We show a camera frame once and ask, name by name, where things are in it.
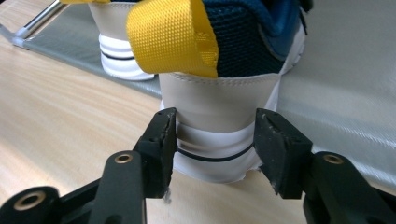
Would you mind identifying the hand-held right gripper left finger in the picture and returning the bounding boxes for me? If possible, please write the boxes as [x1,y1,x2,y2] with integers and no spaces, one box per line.
[134,106,178,200]

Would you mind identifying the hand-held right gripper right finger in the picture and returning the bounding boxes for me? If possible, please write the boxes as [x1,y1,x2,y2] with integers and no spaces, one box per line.
[253,107,314,201]

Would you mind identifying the navy and beige sneaker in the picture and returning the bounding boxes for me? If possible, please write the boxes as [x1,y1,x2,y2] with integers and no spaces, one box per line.
[60,0,157,82]
[125,0,314,184]

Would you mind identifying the metal shoe rack grey shelves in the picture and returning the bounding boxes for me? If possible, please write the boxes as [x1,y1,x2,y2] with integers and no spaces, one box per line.
[0,0,396,195]

